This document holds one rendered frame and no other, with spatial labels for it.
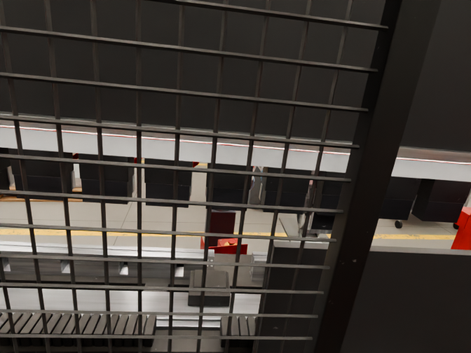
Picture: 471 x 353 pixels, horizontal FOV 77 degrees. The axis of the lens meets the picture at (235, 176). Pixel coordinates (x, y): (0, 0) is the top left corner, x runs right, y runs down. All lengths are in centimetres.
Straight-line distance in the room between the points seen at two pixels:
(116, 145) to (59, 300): 46
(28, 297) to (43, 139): 45
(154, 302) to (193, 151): 46
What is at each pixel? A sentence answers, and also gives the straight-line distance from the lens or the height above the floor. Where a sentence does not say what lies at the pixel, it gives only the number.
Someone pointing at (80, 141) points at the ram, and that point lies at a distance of 102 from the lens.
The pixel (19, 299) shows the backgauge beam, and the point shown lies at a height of 98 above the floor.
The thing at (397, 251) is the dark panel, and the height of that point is 134.
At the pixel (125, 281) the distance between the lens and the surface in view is 119.
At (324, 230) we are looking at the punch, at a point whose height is 110.
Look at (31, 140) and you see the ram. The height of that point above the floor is 137.
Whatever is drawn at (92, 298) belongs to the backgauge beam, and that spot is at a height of 98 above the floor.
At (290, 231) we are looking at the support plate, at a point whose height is 100.
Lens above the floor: 161
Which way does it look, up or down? 19 degrees down
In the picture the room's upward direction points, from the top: 6 degrees clockwise
